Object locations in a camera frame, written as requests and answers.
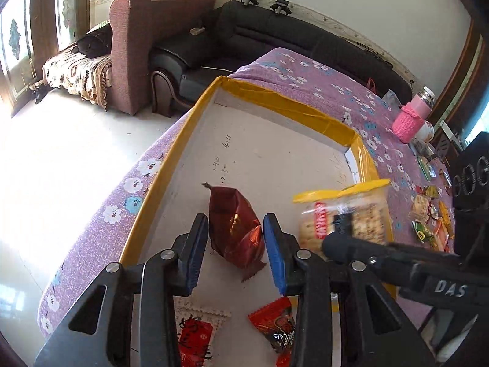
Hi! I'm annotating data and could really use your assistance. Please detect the red white snack packet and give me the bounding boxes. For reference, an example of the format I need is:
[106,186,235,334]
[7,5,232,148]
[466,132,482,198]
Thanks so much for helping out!
[174,300,232,367]

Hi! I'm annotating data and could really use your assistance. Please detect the white cup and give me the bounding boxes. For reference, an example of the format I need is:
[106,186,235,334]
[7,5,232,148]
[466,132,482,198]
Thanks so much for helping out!
[414,120,435,143]

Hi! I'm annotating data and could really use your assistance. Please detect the clear plastic bag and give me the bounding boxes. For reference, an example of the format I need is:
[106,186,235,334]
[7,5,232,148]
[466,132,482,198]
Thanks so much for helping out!
[382,90,402,108]

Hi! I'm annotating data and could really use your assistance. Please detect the black bag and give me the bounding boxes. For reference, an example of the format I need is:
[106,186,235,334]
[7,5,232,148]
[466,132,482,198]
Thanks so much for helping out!
[71,31,112,59]

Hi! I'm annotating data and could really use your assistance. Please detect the brown patterned blanket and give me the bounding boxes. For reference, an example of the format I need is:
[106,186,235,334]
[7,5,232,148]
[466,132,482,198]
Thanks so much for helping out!
[42,48,113,111]

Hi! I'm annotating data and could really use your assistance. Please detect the pink knitted bottle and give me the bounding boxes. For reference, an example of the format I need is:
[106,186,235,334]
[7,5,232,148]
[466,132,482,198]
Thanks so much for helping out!
[393,87,437,142]

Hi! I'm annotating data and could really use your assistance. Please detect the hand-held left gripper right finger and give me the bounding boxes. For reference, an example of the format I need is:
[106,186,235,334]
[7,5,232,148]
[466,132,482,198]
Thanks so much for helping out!
[263,213,436,367]

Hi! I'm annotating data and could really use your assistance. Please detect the cardboard box with yellow tape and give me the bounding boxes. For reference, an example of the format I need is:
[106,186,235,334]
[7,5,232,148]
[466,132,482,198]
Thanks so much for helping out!
[120,76,394,367]

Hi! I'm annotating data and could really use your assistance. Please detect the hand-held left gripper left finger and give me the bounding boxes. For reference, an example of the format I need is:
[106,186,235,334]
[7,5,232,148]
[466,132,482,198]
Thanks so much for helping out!
[34,213,210,367]

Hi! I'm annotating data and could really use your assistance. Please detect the clear cracker packet yellow top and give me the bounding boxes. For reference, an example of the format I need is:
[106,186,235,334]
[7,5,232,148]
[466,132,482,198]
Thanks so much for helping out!
[293,179,392,251]

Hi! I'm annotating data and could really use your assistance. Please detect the maroon fabric sofa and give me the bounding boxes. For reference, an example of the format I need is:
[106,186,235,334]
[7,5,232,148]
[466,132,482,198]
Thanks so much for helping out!
[109,0,216,115]

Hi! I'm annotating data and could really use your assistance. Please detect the wooden glass door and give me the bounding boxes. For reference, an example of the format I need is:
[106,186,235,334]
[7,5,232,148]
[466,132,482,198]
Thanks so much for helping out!
[0,0,92,117]

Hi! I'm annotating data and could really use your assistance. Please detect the dark shoe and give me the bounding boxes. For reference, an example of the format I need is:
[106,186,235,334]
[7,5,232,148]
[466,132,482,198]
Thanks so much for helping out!
[34,84,53,105]

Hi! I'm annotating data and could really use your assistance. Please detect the purple floral tablecloth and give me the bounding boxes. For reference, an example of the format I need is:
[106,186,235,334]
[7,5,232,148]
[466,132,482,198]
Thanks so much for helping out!
[36,48,457,339]

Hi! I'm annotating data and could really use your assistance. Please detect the brown wooden door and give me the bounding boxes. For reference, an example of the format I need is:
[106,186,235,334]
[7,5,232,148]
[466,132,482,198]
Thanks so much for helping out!
[436,19,489,150]

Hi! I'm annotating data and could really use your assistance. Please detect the black leather sofa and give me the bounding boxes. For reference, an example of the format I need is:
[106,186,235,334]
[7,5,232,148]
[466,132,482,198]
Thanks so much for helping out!
[149,0,413,113]

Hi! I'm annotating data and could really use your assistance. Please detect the red black snack packet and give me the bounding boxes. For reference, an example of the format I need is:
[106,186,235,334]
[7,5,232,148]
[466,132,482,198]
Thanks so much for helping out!
[248,297,296,367]

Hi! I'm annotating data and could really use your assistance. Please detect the dark red snack packet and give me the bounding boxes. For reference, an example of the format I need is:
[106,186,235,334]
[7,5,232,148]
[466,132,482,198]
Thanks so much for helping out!
[202,183,268,284]

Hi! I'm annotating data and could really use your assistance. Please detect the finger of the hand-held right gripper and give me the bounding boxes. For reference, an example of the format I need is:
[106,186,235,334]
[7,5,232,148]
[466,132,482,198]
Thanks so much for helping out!
[322,233,461,289]
[333,203,353,235]

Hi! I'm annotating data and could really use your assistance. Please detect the pile of mixed snack packets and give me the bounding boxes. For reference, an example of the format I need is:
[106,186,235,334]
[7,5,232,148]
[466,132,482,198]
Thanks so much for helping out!
[409,153,457,251]

